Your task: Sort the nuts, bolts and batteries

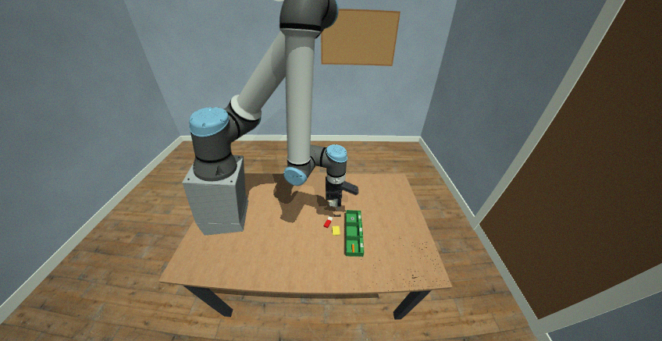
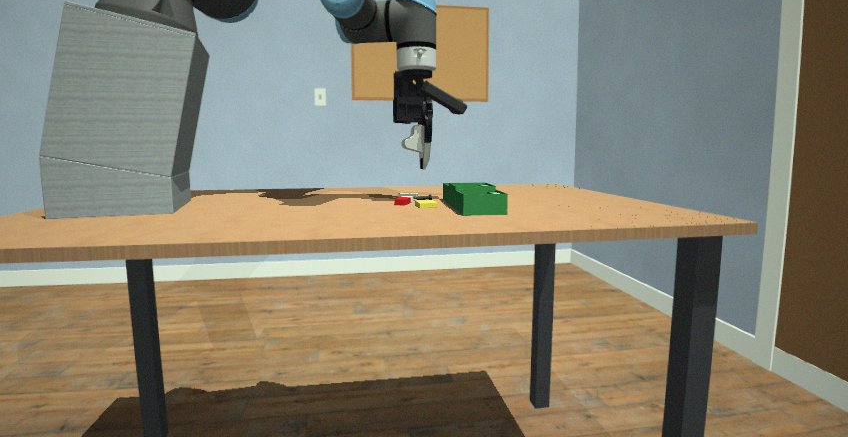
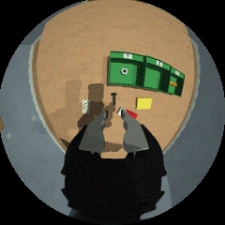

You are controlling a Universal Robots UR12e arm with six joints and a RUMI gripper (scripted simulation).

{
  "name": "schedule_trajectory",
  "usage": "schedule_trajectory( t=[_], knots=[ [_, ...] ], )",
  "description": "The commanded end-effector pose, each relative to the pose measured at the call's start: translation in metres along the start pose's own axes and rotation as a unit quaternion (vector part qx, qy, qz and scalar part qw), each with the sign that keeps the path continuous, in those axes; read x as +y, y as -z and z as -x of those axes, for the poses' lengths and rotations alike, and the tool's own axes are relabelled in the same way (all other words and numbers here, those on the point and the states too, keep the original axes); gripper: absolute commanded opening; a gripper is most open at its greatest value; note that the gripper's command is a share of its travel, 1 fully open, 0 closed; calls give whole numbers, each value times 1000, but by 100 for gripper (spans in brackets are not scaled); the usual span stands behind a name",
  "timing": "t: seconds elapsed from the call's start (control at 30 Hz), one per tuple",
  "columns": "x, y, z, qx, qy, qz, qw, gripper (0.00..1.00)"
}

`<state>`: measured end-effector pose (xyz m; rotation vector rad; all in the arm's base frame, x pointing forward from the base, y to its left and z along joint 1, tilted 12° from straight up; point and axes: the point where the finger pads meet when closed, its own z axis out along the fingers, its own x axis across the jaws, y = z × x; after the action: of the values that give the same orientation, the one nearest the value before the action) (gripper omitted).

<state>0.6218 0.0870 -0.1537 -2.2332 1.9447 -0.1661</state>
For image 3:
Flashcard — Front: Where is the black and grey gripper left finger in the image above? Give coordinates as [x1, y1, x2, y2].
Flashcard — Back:
[61, 110, 108, 175]

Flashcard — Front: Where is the white domino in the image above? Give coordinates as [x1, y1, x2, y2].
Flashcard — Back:
[82, 99, 90, 114]

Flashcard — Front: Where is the green rack of bins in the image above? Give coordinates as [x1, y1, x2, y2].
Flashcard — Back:
[109, 51, 185, 97]

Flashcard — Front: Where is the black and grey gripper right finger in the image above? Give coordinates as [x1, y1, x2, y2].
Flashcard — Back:
[121, 110, 167, 177]

